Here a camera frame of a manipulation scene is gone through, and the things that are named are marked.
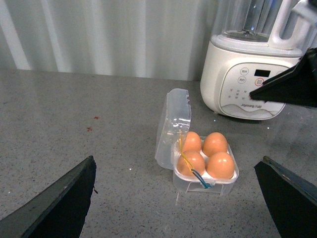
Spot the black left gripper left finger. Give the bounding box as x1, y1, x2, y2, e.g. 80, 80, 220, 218
0, 156, 97, 238

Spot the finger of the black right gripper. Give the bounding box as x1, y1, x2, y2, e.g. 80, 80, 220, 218
254, 156, 317, 238

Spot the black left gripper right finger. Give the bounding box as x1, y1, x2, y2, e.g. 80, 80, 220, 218
249, 48, 317, 108

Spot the large brown egg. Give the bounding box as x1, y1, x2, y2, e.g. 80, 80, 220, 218
206, 152, 235, 179

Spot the clear plastic egg box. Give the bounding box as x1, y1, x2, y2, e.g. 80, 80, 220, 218
155, 88, 239, 195

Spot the brown egg back right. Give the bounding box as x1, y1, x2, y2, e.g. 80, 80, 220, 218
202, 132, 228, 157

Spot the brown egg front left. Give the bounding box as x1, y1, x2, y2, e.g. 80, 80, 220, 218
176, 151, 205, 177

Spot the brown egg back left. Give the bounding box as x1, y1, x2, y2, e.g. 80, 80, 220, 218
182, 131, 202, 152

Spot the white Joyoung blender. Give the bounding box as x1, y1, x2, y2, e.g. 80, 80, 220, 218
200, 0, 317, 120

